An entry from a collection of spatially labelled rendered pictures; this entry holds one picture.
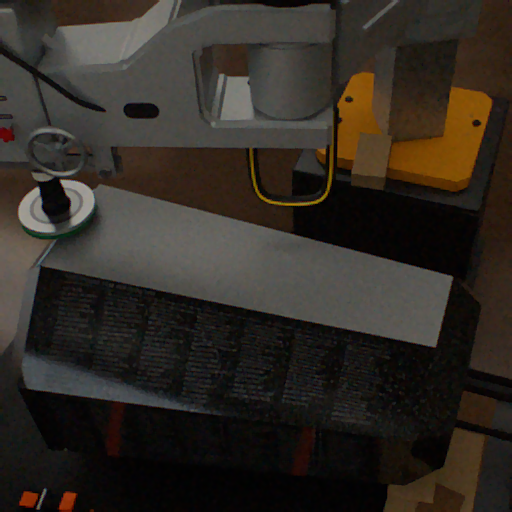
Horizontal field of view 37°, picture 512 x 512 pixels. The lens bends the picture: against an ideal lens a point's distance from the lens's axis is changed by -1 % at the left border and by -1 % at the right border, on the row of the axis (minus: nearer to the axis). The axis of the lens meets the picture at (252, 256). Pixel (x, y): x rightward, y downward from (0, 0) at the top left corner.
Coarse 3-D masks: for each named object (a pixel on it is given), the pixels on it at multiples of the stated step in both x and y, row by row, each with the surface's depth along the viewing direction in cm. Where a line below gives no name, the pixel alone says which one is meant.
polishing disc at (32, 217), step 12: (36, 192) 216; (72, 192) 215; (84, 192) 214; (24, 204) 212; (36, 204) 212; (72, 204) 211; (84, 204) 211; (24, 216) 209; (36, 216) 209; (48, 216) 208; (60, 216) 208; (72, 216) 208; (84, 216) 208; (36, 228) 205; (48, 228) 205; (60, 228) 205; (72, 228) 206
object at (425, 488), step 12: (420, 480) 218; (432, 480) 218; (396, 492) 216; (408, 492) 216; (420, 492) 215; (432, 492) 215; (444, 492) 215; (456, 492) 215; (420, 504) 213; (432, 504) 213; (444, 504) 213; (456, 504) 213
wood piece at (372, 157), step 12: (360, 144) 233; (372, 144) 233; (384, 144) 233; (360, 156) 229; (372, 156) 229; (384, 156) 229; (360, 168) 226; (372, 168) 225; (384, 168) 225; (360, 180) 225; (372, 180) 224; (384, 180) 224
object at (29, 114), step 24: (0, 0) 157; (24, 0) 160; (48, 0) 174; (0, 24) 158; (24, 24) 161; (48, 24) 174; (24, 48) 162; (48, 48) 172; (0, 72) 167; (24, 72) 166; (24, 96) 171; (0, 120) 177; (24, 120) 176; (48, 120) 177; (0, 144) 182; (48, 144) 181
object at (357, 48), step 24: (360, 0) 167; (384, 0) 177; (408, 0) 186; (432, 0) 198; (456, 0) 199; (336, 24) 167; (360, 24) 172; (384, 24) 182; (336, 48) 171; (360, 48) 177; (336, 72) 176
